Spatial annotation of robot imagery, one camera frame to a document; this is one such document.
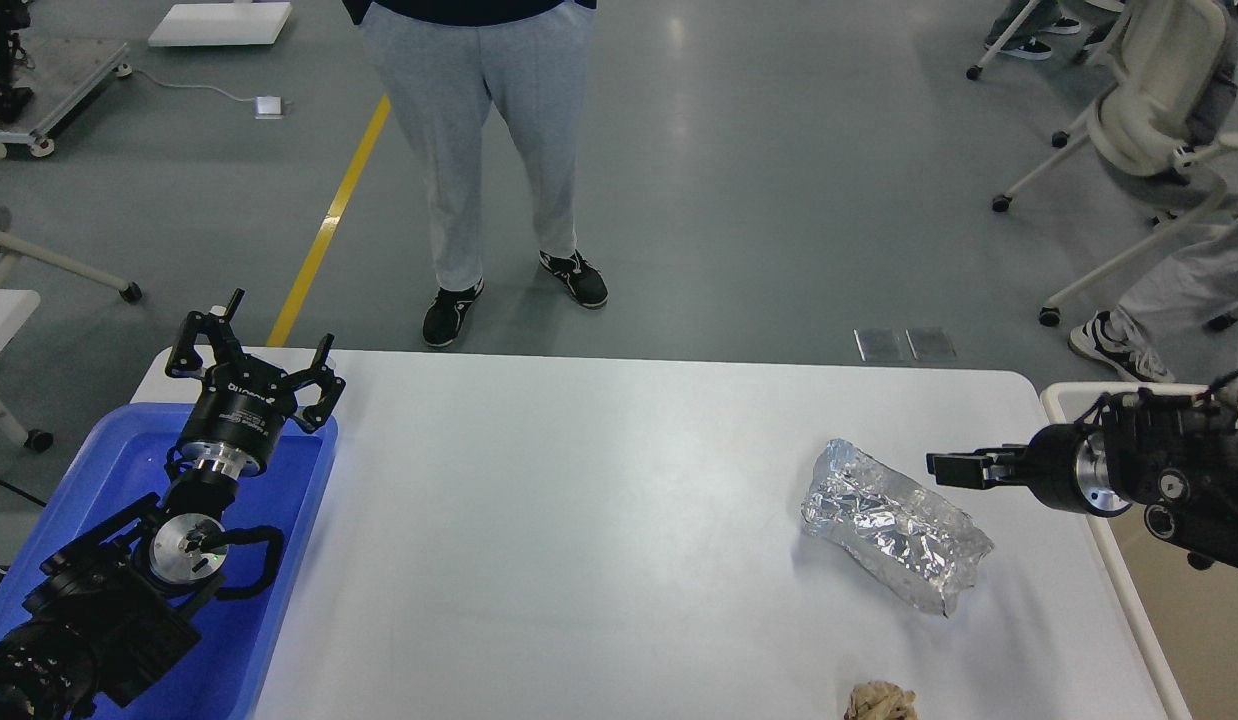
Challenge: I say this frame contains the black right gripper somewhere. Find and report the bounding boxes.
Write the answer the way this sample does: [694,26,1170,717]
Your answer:
[926,424,1130,518]

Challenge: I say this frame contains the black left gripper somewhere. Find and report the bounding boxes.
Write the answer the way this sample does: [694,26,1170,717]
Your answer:
[166,289,345,478]

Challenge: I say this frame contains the silver foil bag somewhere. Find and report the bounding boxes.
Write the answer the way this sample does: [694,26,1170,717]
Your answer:
[799,438,994,619]

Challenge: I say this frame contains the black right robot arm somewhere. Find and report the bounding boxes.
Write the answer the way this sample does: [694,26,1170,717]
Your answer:
[926,369,1238,570]

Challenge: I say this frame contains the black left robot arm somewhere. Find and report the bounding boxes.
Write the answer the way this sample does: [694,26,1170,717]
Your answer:
[0,289,345,719]

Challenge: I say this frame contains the metal floor plate right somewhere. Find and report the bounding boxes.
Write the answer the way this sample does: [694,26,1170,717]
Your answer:
[904,327,957,364]

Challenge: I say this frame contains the metal floor plate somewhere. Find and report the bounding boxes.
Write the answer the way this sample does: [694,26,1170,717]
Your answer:
[855,328,904,365]
[904,327,957,364]

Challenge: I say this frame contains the metal floor plate left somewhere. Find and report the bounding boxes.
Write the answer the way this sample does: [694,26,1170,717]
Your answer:
[855,328,904,365]

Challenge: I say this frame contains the blue plastic bin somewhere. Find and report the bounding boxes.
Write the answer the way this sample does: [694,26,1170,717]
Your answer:
[0,402,339,720]

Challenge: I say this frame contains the crumpled brown paper ball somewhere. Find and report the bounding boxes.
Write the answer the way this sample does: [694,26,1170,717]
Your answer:
[842,680,919,720]

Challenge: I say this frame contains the beige plastic bin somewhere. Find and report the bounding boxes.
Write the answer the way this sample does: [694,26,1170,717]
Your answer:
[1039,381,1238,720]

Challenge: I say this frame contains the white chair base left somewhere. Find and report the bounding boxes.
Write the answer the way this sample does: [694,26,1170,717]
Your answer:
[0,140,144,304]

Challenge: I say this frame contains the person in white clothes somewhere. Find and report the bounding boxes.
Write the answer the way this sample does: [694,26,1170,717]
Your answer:
[1068,226,1238,384]

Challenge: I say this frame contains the standing person grey trousers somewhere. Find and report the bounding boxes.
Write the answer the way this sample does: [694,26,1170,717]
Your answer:
[339,0,610,350]

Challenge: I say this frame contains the grey equipment cart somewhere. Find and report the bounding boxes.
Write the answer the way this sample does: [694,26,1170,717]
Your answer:
[0,1,129,160]

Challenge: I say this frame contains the white office chair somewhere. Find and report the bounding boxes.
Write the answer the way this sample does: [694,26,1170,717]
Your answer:
[990,1,1238,327]

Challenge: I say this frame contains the white power adapter with cable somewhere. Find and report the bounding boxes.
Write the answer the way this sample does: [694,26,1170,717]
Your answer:
[119,63,286,120]

